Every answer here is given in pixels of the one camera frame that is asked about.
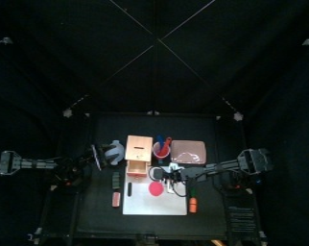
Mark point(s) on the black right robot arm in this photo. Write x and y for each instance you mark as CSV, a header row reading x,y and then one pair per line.
x,y
241,162

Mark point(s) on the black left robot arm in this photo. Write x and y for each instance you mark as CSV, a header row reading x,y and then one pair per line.
x,y
28,163

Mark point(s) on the wooden drawer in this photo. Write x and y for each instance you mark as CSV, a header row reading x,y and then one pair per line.
x,y
137,168

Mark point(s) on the pink tray with clear cover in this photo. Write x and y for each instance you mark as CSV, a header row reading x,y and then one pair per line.
x,y
188,152

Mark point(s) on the dark green toy block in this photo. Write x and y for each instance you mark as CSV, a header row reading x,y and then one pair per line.
x,y
116,180

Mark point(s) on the white cutting mat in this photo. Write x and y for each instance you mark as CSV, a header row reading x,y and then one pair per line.
x,y
152,205

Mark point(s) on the light wooden box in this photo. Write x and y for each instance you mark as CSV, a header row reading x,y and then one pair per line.
x,y
139,148

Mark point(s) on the red plastic utensil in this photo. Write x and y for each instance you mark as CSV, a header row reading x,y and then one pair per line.
x,y
167,142

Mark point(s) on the blue plastic utensil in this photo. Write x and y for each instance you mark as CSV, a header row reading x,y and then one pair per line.
x,y
160,141

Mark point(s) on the black slim stick tool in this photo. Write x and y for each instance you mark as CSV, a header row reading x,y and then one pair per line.
x,y
129,189

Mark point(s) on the pink toy block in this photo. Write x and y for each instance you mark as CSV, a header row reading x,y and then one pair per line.
x,y
116,199

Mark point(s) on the white printed label sticker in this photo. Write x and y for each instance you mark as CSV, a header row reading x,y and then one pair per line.
x,y
241,221

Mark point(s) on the silver frame corner bracket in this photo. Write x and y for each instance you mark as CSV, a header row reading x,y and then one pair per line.
x,y
67,112
239,116

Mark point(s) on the silver frame middle bracket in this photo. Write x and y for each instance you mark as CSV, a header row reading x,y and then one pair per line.
x,y
152,112

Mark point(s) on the black table level camera mount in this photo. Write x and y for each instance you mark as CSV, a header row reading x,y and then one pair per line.
x,y
148,239

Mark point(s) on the white table corner bracket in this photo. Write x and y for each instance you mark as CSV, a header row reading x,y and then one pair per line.
x,y
36,234

